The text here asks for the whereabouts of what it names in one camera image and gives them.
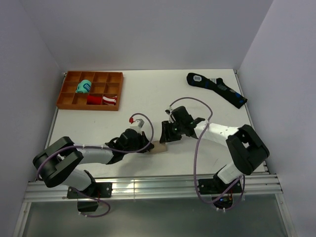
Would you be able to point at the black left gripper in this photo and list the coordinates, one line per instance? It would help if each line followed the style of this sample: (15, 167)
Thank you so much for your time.
(144, 141)

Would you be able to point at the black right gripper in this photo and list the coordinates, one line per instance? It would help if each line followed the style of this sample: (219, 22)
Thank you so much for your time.
(166, 126)

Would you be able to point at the beige sock with red toe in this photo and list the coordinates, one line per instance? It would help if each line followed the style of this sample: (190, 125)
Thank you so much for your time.
(158, 147)

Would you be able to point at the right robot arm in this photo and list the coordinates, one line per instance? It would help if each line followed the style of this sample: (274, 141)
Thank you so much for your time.
(246, 148)

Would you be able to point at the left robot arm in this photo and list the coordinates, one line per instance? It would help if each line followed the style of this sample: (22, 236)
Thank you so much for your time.
(57, 164)

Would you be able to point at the rolled red white striped sock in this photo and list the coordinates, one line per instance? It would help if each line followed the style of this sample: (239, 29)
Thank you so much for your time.
(109, 100)

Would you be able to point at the black blue patterned sock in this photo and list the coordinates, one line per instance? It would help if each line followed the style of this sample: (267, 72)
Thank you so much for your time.
(218, 86)

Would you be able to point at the orange compartment tray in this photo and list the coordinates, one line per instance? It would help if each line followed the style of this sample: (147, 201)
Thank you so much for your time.
(103, 84)

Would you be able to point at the rolled teal sock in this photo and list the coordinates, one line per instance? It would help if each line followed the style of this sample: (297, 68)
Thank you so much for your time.
(84, 86)

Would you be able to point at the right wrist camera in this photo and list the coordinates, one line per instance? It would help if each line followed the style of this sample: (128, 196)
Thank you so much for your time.
(168, 112)

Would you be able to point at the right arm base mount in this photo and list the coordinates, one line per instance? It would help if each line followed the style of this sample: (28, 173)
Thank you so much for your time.
(215, 187)

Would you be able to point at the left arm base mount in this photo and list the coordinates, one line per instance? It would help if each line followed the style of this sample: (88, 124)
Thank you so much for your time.
(90, 199)

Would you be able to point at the aluminium rail frame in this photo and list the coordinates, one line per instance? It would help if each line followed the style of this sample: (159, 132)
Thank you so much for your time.
(263, 211)

